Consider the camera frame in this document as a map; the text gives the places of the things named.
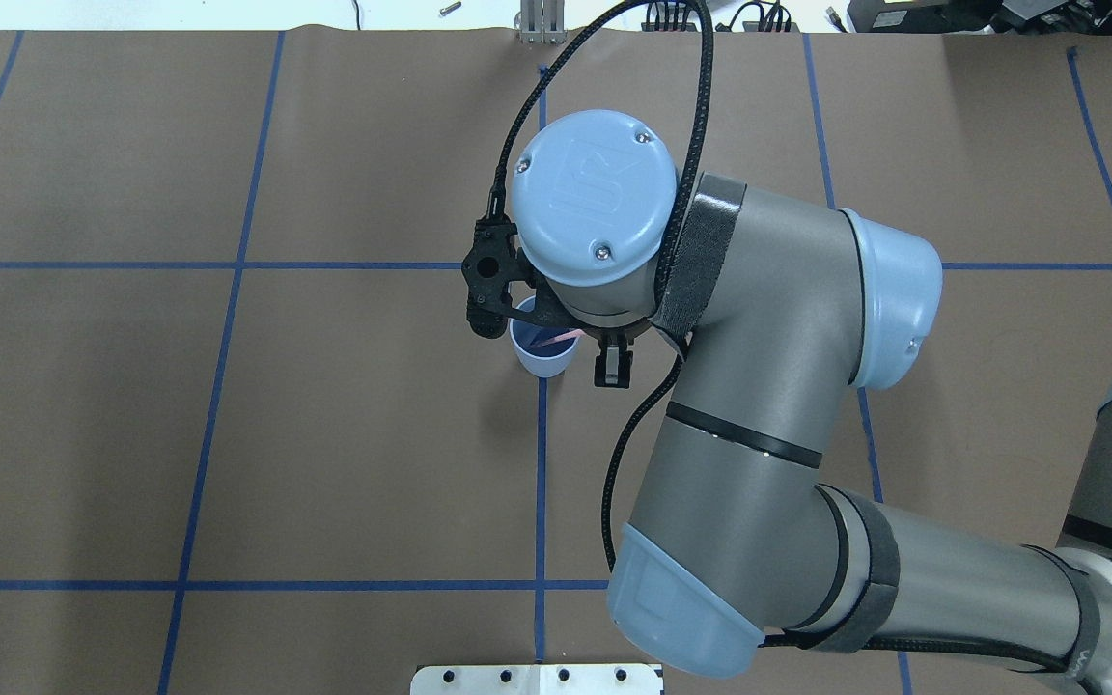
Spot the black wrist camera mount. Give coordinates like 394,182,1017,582
460,214,539,339

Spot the white pole base plate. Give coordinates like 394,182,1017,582
409,662,666,694

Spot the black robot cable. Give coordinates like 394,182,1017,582
488,0,1069,677

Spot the black monitor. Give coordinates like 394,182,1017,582
847,1,1112,36

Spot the pink chopstick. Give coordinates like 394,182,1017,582
532,330,584,348

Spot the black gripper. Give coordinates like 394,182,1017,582
514,274,654,390

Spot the blue plastic cup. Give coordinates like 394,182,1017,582
508,320,580,378

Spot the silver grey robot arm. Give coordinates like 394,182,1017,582
514,110,1112,694

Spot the aluminium frame post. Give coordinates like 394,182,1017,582
515,0,568,44

